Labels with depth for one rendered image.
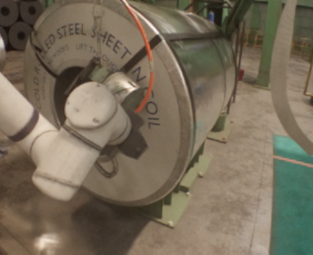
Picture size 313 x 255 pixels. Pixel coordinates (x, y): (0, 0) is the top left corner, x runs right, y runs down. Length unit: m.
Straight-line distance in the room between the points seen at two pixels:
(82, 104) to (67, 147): 0.08
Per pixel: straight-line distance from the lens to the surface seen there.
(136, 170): 1.08
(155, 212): 1.54
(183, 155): 0.90
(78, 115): 0.36
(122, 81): 0.77
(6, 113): 0.45
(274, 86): 0.57
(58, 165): 0.38
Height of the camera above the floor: 1.22
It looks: 24 degrees down
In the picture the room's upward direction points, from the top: 2 degrees clockwise
